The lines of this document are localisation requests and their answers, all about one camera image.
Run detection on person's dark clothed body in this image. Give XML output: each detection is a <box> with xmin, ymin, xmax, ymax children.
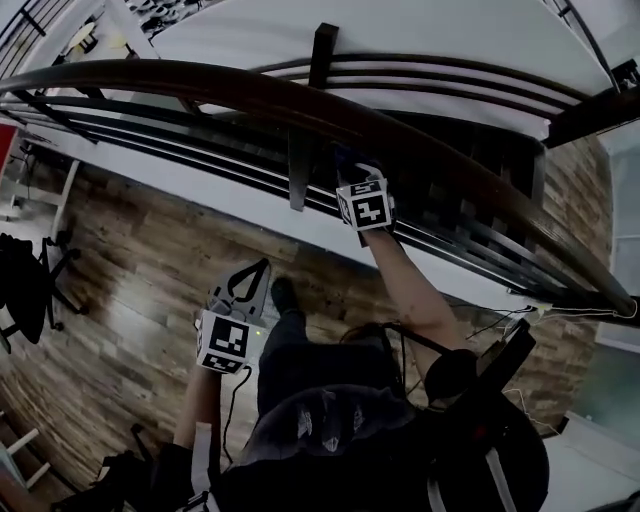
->
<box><xmin>49</xmin><ymin>307</ymin><xmax>551</xmax><ymax>512</ymax></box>

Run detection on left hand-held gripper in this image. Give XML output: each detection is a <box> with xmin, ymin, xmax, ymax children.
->
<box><xmin>193</xmin><ymin>258</ymin><xmax>274</xmax><ymax>376</ymax></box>

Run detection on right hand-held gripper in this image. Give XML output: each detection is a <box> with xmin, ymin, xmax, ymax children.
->
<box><xmin>335</xmin><ymin>162</ymin><xmax>399</xmax><ymax>247</ymax></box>

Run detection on black barred railing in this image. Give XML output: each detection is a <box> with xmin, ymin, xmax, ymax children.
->
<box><xmin>0</xmin><ymin>0</ymin><xmax>57</xmax><ymax>77</ymax></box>

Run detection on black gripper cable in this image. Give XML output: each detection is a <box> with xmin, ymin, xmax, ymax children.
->
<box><xmin>221</xmin><ymin>364</ymin><xmax>254</xmax><ymax>469</ymax></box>

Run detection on dark railing post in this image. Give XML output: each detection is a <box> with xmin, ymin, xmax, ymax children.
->
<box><xmin>308</xmin><ymin>22</ymin><xmax>341</xmax><ymax>90</ymax></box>

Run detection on person's right forearm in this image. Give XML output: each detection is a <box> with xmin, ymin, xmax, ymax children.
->
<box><xmin>359</xmin><ymin>228</ymin><xmax>469</xmax><ymax>364</ymax></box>

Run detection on white cables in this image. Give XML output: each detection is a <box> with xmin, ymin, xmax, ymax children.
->
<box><xmin>507</xmin><ymin>295</ymin><xmax>640</xmax><ymax>322</ymax></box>

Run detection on grey railing post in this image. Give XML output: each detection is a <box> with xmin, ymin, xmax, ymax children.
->
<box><xmin>287</xmin><ymin>127</ymin><xmax>322</xmax><ymax>214</ymax></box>

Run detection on person's left forearm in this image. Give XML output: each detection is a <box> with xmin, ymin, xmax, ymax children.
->
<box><xmin>172</xmin><ymin>367</ymin><xmax>224</xmax><ymax>451</ymax></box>

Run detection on white table frame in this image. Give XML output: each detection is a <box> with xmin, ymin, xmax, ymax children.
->
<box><xmin>8</xmin><ymin>139</ymin><xmax>82</xmax><ymax>237</ymax></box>

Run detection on small round table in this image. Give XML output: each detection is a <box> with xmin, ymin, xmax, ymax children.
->
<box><xmin>68</xmin><ymin>22</ymin><xmax>100</xmax><ymax>52</ymax></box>

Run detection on grey shoulder strap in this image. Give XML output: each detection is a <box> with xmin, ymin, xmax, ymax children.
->
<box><xmin>188</xmin><ymin>421</ymin><xmax>217</xmax><ymax>504</ymax></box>

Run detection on dark wooden handrail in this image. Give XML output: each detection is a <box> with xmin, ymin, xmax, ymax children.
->
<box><xmin>0</xmin><ymin>58</ymin><xmax>640</xmax><ymax>319</ymax></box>

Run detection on white wooden rack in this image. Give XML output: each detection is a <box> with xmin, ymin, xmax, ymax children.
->
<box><xmin>0</xmin><ymin>425</ymin><xmax>52</xmax><ymax>492</ymax></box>

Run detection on black office chair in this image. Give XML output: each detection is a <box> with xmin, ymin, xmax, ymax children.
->
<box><xmin>0</xmin><ymin>232</ymin><xmax>91</xmax><ymax>347</ymax></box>

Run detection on person's black shoe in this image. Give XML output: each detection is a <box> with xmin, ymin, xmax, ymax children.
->
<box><xmin>269</xmin><ymin>277</ymin><xmax>302</xmax><ymax>315</ymax></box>

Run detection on red panel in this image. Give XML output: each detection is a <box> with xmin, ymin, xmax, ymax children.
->
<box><xmin>0</xmin><ymin>124</ymin><xmax>19</xmax><ymax>177</ymax></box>

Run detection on black curved railing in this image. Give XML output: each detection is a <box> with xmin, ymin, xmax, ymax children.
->
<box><xmin>549</xmin><ymin>0</ymin><xmax>640</xmax><ymax>95</ymax></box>

